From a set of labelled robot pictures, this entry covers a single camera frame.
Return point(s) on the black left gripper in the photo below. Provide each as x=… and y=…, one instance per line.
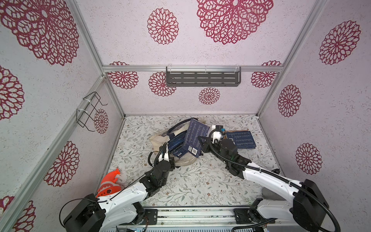
x=164, y=149

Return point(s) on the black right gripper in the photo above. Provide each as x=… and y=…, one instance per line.
x=208, y=142

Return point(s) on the blue grid cover book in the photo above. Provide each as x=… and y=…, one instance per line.
x=243, y=139

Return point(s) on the blue book with barcode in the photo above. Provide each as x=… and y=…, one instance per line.
x=191, y=143

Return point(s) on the cream canvas tote bag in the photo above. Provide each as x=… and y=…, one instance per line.
x=160, y=144

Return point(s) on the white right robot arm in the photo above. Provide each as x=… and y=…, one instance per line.
x=301, y=202

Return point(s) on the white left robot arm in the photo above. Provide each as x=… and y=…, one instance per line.
x=96, y=214

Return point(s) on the stack of blue books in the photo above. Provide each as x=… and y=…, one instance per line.
x=175, y=145

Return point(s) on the red plastic object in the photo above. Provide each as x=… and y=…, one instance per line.
x=109, y=184

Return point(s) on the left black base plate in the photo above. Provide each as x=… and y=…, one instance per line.
x=147, y=217

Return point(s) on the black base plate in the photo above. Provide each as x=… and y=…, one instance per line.
x=247, y=216
x=147, y=217

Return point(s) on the aluminium front rail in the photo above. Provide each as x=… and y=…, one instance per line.
x=184, y=217

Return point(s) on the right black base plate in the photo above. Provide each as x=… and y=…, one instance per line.
x=247, y=216

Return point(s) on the grey slotted wall shelf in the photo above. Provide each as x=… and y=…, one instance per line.
x=203, y=76

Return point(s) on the black wire wall rack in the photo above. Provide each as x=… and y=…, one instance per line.
x=84, y=115

